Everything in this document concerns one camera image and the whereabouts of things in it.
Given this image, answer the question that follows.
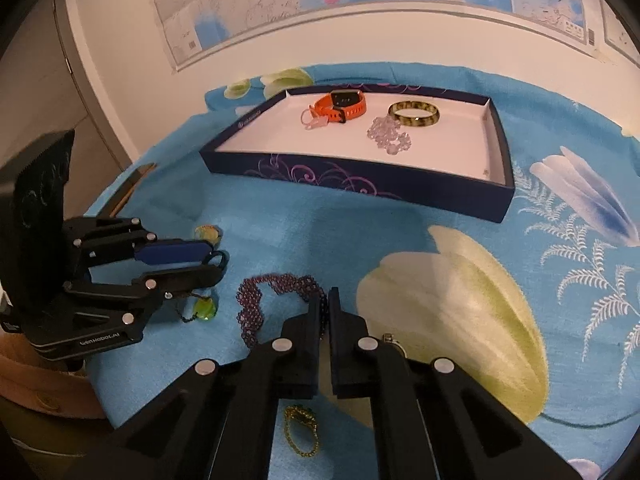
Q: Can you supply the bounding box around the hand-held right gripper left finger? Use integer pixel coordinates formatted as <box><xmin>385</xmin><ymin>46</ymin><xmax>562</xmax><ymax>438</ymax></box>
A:
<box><xmin>70</xmin><ymin>287</ymin><xmax>328</xmax><ymax>480</ymax></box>

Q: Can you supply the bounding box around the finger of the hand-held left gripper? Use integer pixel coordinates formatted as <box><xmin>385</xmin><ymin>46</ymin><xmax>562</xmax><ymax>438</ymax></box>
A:
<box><xmin>70</xmin><ymin>216</ymin><xmax>215</xmax><ymax>266</ymax></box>
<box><xmin>62</xmin><ymin>265</ymin><xmax>226</xmax><ymax>312</ymax></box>

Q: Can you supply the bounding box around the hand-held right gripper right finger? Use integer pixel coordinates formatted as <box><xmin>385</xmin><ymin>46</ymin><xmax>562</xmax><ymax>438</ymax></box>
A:
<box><xmin>328</xmin><ymin>286</ymin><xmax>583</xmax><ymax>480</ymax></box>

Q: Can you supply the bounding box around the black ring with green stone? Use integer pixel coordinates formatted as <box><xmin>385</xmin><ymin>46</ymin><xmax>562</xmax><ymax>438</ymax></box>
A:
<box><xmin>179</xmin><ymin>294</ymin><xmax>220</xmax><ymax>323</ymax></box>
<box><xmin>194</xmin><ymin>224</ymin><xmax>231</xmax><ymax>275</ymax></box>

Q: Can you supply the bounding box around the gold chain bracelet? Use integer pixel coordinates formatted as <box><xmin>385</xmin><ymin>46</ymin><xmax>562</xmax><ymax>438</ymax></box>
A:
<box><xmin>282</xmin><ymin>405</ymin><xmax>321</xmax><ymax>458</ymax></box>

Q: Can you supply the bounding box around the purple bead bracelet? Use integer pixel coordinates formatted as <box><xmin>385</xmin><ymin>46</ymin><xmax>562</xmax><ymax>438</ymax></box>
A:
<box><xmin>236</xmin><ymin>274</ymin><xmax>331</xmax><ymax>348</ymax></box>

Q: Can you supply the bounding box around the pink transparent ring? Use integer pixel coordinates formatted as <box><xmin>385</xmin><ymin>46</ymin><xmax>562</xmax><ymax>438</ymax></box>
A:
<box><xmin>300</xmin><ymin>110</ymin><xmax>333</xmax><ymax>132</ymax></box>

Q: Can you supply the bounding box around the dark blue shallow box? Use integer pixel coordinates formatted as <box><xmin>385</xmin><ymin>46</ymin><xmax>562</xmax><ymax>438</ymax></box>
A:
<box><xmin>200</xmin><ymin>81</ymin><xmax>516</xmax><ymax>223</ymax></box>

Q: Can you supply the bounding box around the clear crystal bead bracelet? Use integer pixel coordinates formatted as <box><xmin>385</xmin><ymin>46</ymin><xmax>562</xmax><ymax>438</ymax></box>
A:
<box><xmin>366</xmin><ymin>115</ymin><xmax>413</xmax><ymax>153</ymax></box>

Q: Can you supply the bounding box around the orange smartwatch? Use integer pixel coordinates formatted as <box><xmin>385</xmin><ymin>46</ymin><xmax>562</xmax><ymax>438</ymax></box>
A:
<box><xmin>307</xmin><ymin>89</ymin><xmax>368</xmax><ymax>123</ymax></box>

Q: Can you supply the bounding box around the yellow-black bangle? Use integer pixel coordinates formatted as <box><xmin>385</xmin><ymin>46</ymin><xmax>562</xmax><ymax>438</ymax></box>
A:
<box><xmin>387</xmin><ymin>100</ymin><xmax>442</xmax><ymax>130</ymax></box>

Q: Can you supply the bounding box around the brown door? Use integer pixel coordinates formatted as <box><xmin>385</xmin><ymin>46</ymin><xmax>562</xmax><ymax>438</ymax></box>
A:
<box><xmin>0</xmin><ymin>0</ymin><xmax>136</xmax><ymax>221</ymax></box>

